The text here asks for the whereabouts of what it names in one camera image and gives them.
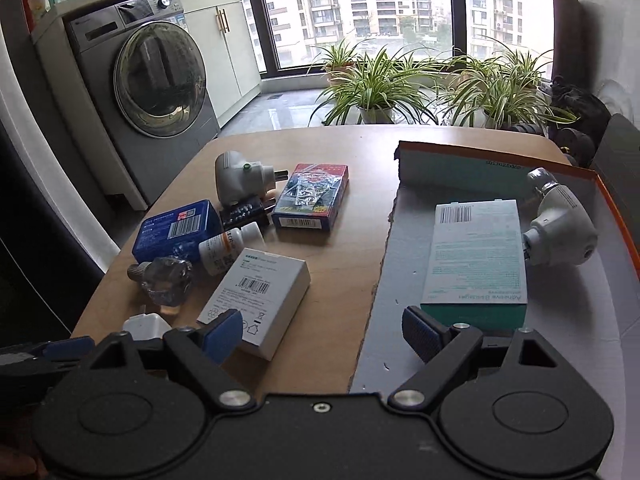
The grey board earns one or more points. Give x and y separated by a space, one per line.
620 160

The black window frame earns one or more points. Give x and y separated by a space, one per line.
455 10

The spider plant terracotta pot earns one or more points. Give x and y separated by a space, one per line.
340 62

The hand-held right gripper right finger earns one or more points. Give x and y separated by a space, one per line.
417 332

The grey front-load washing machine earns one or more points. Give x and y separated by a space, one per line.
100 85

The black bag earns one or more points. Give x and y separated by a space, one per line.
575 105

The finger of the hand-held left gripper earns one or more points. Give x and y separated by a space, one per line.
75 347

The orange-rimmed cardboard tray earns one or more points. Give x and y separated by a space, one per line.
400 270

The white pill bottle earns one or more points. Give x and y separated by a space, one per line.
225 250

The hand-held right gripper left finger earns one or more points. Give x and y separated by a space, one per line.
222 335

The red and blue card box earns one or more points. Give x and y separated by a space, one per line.
310 195

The teal bandage box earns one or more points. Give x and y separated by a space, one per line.
475 260

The blue plastic box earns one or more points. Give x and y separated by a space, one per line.
170 232

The white plug adapter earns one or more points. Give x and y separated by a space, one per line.
147 325

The white cardboard box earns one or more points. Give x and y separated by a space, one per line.
265 285

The large spider plant white pot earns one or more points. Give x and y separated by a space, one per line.
375 95

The black charger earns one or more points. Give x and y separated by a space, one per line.
245 212

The white plug-in repellent device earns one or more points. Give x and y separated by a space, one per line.
560 225

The clear liquid bottle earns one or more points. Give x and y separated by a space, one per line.
165 280

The white cabinet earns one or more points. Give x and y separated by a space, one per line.
235 60

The grey plug-in repellent device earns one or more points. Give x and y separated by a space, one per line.
235 175

